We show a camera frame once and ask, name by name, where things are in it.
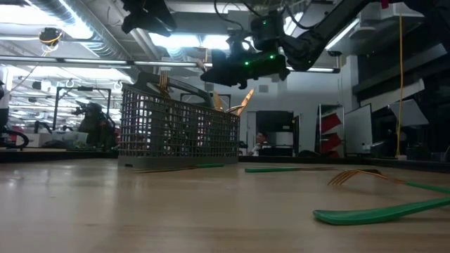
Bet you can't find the yellow cable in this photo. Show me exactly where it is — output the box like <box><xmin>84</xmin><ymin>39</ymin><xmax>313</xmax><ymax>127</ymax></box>
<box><xmin>395</xmin><ymin>15</ymin><xmax>405</xmax><ymax>159</ymax></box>

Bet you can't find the red storage shelf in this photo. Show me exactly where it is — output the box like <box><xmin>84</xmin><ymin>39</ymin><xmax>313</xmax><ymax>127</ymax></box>
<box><xmin>317</xmin><ymin>103</ymin><xmax>345</xmax><ymax>159</ymax></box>

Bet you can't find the black cabinet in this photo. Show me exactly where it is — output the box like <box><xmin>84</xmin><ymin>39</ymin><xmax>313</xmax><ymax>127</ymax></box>
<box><xmin>255</xmin><ymin>110</ymin><xmax>300</xmax><ymax>157</ymax></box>

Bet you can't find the black stand frame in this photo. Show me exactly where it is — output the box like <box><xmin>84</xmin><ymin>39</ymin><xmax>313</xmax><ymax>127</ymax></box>
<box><xmin>180</xmin><ymin>92</ymin><xmax>232</xmax><ymax>110</ymax></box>
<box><xmin>52</xmin><ymin>85</ymin><xmax>113</xmax><ymax>131</ymax></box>

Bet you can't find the white angled panel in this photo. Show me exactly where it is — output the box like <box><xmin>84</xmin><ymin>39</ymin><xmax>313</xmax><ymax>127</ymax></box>
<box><xmin>388</xmin><ymin>98</ymin><xmax>430</xmax><ymax>127</ymax></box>

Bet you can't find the black cable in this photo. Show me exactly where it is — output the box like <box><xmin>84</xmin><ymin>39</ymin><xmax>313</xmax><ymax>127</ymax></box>
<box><xmin>213</xmin><ymin>0</ymin><xmax>247</xmax><ymax>36</ymax></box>

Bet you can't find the white ceiling unit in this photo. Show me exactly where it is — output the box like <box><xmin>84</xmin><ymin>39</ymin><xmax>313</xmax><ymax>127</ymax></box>
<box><xmin>360</xmin><ymin>3</ymin><xmax>426</xmax><ymax>20</ymax></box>

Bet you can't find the black round ceiling device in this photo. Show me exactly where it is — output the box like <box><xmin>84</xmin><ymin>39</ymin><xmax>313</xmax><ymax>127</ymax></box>
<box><xmin>37</xmin><ymin>27</ymin><xmax>64</xmax><ymax>46</ymax></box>

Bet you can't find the black table frame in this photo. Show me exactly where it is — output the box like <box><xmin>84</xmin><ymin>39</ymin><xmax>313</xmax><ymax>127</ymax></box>
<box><xmin>0</xmin><ymin>147</ymin><xmax>450</xmax><ymax>174</ymax></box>

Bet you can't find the grey mesh cutlery basket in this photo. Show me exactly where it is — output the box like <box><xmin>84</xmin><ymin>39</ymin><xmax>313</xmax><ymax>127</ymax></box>
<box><xmin>117</xmin><ymin>72</ymin><xmax>242</xmax><ymax>169</ymax></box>

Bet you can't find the black curved chair part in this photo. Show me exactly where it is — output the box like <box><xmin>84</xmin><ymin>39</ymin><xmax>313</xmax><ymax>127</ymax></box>
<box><xmin>0</xmin><ymin>129</ymin><xmax>31</xmax><ymax>150</ymax></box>

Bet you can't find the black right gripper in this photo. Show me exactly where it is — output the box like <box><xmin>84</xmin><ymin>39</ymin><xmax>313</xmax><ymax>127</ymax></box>
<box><xmin>200</xmin><ymin>52</ymin><xmax>291</xmax><ymax>89</ymax></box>

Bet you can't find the seated person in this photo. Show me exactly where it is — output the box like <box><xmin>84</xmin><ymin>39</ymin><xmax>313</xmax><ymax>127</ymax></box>
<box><xmin>250</xmin><ymin>131</ymin><xmax>271</xmax><ymax>157</ymax></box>

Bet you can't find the grey ceiling duct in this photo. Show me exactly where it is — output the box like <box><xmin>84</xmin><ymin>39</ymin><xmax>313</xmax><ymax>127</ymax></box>
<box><xmin>163</xmin><ymin>8</ymin><xmax>254</xmax><ymax>36</ymax></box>

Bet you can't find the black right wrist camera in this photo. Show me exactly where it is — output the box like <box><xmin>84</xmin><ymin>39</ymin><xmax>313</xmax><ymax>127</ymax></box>
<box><xmin>210</xmin><ymin>48</ymin><xmax>229</xmax><ymax>71</ymax></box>

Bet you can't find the whiteboard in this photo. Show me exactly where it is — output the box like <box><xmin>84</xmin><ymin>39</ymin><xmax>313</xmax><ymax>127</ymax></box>
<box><xmin>343</xmin><ymin>103</ymin><xmax>373</xmax><ymax>155</ymax></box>

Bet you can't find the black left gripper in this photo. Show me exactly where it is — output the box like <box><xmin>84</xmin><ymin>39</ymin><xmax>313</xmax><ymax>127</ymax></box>
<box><xmin>121</xmin><ymin>0</ymin><xmax>177</xmax><ymax>38</ymax></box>

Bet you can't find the white plastic tub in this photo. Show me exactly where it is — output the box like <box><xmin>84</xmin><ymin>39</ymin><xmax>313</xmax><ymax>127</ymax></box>
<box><xmin>26</xmin><ymin>130</ymin><xmax>89</xmax><ymax>148</ymax></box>

